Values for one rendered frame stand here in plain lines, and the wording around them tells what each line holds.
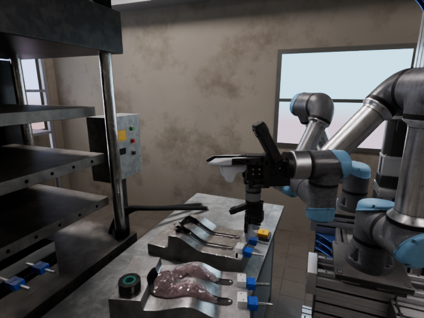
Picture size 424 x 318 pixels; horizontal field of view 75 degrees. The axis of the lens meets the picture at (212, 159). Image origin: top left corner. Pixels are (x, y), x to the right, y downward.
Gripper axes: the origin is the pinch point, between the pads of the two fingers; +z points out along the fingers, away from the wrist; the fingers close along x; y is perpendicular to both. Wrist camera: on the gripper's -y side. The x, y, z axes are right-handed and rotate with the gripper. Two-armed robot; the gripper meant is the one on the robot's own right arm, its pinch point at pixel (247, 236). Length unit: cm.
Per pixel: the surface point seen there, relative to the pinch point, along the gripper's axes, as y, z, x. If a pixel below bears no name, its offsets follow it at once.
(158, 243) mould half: -42.5, 4.9, -15.6
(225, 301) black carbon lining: 2.4, 5.9, -39.7
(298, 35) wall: -2, -125, 188
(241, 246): 0.4, -0.8, -11.3
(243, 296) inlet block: 8.8, 2.7, -38.3
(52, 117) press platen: -82, -60, -35
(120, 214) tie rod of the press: -72, -2, -8
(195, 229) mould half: -26.4, -1.2, -5.5
